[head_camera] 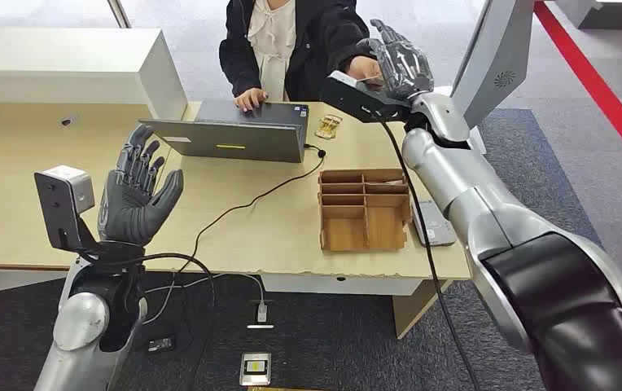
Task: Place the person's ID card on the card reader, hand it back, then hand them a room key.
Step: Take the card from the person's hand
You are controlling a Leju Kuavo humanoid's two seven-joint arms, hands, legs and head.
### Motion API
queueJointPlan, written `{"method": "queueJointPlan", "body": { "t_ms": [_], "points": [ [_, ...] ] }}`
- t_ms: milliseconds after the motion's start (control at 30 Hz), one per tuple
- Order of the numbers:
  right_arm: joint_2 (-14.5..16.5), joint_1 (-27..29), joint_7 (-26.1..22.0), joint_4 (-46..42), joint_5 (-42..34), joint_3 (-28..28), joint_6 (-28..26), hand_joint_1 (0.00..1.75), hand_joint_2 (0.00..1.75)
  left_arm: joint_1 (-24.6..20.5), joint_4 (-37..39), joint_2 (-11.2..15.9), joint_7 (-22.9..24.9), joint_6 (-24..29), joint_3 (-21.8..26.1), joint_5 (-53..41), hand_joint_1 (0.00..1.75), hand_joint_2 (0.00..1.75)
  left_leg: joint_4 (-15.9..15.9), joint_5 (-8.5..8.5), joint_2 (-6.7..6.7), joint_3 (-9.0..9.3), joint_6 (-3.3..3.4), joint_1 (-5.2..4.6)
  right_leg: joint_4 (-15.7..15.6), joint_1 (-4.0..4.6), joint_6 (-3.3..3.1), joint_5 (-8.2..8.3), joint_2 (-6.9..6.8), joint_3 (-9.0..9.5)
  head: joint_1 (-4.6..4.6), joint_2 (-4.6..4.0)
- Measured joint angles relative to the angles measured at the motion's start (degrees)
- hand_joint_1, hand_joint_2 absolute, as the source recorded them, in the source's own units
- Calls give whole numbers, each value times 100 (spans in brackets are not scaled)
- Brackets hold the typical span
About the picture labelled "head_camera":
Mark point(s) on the small wooden key tags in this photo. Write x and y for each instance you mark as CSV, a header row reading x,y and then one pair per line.
x,y
328,127

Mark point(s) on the person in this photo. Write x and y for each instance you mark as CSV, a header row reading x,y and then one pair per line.
x,y
322,43

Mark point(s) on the silver floor socket box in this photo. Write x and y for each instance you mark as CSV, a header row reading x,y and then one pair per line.
x,y
255,369

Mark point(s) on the grey laptop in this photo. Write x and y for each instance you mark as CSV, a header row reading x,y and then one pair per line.
x,y
235,140

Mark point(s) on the white stand base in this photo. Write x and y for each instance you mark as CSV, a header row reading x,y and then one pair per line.
x,y
613,16

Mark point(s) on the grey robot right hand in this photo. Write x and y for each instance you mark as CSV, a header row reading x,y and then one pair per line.
x,y
405,67

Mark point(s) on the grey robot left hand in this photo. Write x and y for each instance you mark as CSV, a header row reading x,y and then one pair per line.
x,y
127,210

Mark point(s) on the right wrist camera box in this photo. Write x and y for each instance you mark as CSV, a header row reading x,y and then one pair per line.
x,y
354,97

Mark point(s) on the person's right hand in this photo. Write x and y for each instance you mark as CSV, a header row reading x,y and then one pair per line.
x,y
250,99

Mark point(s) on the person's left hand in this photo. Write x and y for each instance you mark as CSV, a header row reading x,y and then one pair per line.
x,y
362,67

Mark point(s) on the grey metal pole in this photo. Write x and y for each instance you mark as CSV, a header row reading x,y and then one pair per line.
x,y
119,13

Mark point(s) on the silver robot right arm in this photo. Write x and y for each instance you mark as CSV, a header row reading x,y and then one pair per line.
x,y
505,216

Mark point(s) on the white plug adapter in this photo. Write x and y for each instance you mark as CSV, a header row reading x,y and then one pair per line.
x,y
261,313

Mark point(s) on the wooden compartment organizer box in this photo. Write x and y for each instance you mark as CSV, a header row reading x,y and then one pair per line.
x,y
343,232

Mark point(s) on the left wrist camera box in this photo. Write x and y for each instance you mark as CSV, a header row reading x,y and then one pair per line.
x,y
60,208

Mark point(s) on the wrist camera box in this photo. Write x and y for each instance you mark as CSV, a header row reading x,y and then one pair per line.
x,y
60,208
354,97

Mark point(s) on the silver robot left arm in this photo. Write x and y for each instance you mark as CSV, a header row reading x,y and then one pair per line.
x,y
82,324

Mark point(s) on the white counter cabinet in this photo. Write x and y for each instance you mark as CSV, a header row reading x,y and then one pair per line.
x,y
46,59

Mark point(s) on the wooden desk side panel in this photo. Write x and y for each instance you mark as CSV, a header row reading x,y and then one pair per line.
x,y
413,310

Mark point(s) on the white kiosk stand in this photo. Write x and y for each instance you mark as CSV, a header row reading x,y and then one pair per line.
x,y
497,54

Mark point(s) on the black power adapter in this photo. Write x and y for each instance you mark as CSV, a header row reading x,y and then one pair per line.
x,y
161,345

